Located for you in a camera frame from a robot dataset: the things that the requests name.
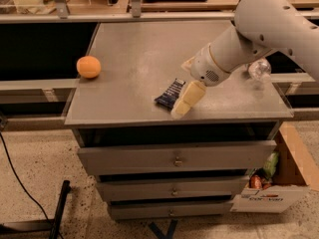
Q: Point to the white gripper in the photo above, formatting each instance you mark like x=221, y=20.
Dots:
x=206, y=67

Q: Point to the dark blue rxbar wrapper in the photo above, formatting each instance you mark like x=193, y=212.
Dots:
x=171, y=94

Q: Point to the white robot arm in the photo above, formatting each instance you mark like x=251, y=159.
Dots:
x=259, y=27

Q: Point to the clear plastic water bottle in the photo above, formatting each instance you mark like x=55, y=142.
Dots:
x=259, y=69

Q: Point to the grey drawer cabinet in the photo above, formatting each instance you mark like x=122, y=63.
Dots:
x=140, y=60

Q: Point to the top grey drawer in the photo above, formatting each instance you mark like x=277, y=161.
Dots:
x=175, y=157

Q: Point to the grey drawer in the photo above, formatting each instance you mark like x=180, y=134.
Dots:
x=175, y=157
x=171, y=188
x=168, y=210

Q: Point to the orange fruit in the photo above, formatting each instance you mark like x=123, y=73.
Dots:
x=88, y=67

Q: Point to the middle grey drawer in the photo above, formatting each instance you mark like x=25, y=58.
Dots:
x=171, y=188

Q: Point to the green snack bag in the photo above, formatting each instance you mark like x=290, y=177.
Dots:
x=269, y=166

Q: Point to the cardboard box with snacks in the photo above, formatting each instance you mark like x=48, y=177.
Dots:
x=296, y=174

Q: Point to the bottom grey drawer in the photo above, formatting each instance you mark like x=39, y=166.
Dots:
x=168, y=210

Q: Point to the black metal stand leg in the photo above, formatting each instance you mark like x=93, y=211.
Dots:
x=52, y=225

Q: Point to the metal shelf rail frame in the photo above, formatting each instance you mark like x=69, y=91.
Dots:
x=47, y=11

